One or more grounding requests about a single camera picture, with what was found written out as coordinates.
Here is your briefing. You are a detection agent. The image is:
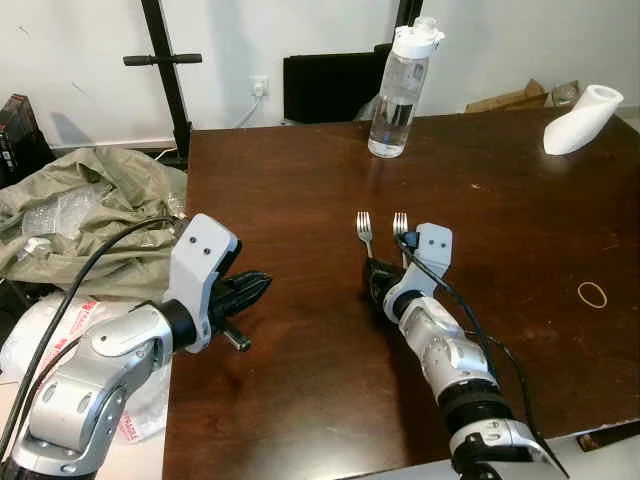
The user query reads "dark brown box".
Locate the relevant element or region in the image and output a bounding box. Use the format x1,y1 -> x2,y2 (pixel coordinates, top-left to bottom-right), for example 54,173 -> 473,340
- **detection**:
0,93 -> 56,186

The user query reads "white slanted vase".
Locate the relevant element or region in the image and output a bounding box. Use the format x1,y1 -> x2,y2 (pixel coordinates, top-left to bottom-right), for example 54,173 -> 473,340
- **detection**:
543,84 -> 625,157

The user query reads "flat brown cardboard box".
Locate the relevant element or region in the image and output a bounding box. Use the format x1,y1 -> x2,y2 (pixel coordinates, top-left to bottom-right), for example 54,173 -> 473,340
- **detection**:
465,80 -> 549,114

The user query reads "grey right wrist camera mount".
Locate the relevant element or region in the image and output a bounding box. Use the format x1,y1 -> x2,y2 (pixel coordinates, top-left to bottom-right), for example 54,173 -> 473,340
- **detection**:
398,223 -> 454,301

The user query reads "tan rubber band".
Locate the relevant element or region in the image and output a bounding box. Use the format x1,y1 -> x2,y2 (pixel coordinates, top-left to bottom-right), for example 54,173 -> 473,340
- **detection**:
578,282 -> 609,308

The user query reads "white power cord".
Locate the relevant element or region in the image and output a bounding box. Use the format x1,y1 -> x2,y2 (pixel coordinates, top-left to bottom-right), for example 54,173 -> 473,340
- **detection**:
235,92 -> 265,129

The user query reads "black rectangular case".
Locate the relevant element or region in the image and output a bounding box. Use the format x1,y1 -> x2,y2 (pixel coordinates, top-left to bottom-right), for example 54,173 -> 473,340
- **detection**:
283,52 -> 393,125

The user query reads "white red-printed plastic bag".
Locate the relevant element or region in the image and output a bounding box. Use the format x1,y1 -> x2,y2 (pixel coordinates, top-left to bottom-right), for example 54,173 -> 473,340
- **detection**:
0,295 -> 171,446

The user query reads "black metal stand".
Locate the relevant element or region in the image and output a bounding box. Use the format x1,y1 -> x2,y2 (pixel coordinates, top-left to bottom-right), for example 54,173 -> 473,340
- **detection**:
375,0 -> 425,54
123,0 -> 204,166

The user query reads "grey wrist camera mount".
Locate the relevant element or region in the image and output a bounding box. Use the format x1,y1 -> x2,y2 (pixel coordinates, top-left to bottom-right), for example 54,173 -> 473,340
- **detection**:
168,213 -> 241,353
398,223 -> 454,301

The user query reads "olive green cloth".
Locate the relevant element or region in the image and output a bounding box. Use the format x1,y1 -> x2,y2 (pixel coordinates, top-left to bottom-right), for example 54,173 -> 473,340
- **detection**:
0,145 -> 189,301

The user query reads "clear plastic wrap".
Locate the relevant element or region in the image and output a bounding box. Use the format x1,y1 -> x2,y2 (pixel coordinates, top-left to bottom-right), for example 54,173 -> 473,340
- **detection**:
18,190 -> 101,259

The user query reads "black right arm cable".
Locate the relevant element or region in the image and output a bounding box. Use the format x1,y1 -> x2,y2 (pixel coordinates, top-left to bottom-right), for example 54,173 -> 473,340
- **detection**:
398,230 -> 549,456

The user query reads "dark wooden plank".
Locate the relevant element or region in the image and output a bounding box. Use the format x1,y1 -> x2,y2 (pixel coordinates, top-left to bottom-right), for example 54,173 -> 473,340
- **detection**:
575,420 -> 640,453

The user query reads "clear white-capped water bottle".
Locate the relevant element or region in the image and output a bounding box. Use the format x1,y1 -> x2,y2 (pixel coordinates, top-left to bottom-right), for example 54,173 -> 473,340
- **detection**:
367,16 -> 446,159

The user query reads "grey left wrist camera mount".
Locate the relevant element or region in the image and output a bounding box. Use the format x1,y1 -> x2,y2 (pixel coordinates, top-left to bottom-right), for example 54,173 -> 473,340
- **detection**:
168,213 -> 241,353

